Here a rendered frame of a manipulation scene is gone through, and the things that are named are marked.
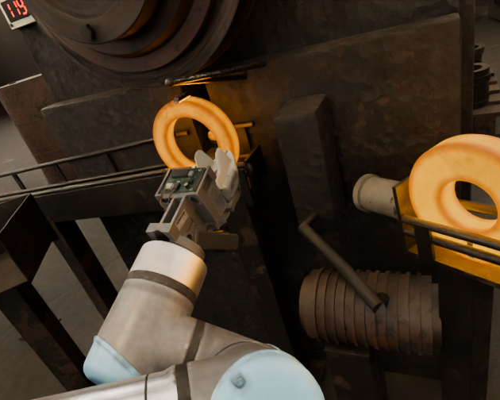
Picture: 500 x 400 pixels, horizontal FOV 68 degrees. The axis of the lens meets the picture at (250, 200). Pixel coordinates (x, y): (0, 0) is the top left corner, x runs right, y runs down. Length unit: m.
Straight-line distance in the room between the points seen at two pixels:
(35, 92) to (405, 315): 3.24
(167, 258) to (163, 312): 0.06
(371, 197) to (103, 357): 0.40
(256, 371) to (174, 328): 0.17
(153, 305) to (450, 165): 0.37
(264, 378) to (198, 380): 0.05
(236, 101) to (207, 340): 0.49
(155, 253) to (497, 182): 0.38
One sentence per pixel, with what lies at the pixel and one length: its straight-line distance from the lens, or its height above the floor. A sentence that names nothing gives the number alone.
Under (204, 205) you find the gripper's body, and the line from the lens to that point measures 0.49.
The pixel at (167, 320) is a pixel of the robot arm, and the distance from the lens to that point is 0.43.
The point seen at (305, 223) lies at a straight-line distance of 0.67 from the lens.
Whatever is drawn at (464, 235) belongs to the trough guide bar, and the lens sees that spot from 0.49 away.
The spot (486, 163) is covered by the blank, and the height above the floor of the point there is 0.77.
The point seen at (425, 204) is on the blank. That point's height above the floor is 0.69.
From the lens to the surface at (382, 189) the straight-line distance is 0.57.
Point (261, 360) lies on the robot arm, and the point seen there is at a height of 0.76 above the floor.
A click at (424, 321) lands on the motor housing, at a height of 0.51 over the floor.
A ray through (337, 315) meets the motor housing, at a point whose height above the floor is 0.50.
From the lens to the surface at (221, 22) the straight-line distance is 0.63.
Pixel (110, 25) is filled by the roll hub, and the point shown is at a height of 1.00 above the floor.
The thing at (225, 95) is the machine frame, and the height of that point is 0.82.
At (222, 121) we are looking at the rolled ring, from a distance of 0.71.
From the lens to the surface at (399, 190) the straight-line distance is 0.52.
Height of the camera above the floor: 0.98
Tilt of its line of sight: 28 degrees down
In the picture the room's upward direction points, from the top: 17 degrees counter-clockwise
